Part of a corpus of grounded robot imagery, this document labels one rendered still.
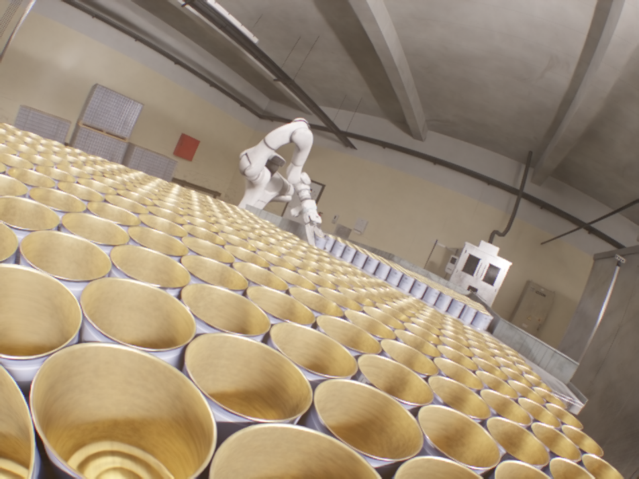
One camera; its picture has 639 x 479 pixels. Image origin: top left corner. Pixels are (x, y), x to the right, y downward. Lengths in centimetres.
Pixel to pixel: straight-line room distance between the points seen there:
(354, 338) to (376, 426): 12
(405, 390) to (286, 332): 12
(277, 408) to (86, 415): 11
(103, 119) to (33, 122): 178
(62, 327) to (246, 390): 12
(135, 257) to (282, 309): 15
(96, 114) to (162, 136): 314
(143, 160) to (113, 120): 137
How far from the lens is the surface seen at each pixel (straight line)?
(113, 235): 29
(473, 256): 588
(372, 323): 36
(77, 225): 29
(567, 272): 799
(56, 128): 716
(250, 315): 23
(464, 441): 24
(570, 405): 109
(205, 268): 29
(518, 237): 759
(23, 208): 29
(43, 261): 24
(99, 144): 735
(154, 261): 26
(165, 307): 19
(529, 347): 135
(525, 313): 725
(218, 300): 23
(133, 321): 20
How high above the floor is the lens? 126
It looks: 5 degrees down
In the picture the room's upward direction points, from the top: 24 degrees clockwise
